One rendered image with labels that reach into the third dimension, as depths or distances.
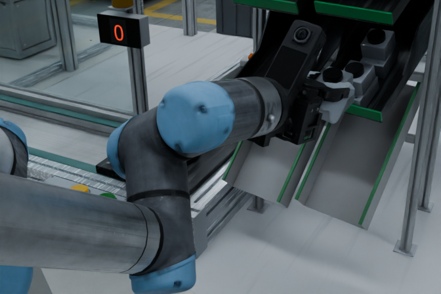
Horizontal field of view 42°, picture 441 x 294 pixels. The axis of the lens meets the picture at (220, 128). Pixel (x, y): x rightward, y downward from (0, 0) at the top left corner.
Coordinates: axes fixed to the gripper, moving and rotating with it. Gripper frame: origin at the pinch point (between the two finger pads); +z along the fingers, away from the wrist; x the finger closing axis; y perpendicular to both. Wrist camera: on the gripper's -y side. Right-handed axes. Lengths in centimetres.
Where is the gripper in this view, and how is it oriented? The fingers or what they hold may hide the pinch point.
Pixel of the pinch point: (334, 80)
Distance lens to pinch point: 90.5
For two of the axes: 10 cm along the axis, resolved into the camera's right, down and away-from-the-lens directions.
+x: 7.7, 3.5, -5.4
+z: 6.0, -1.3, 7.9
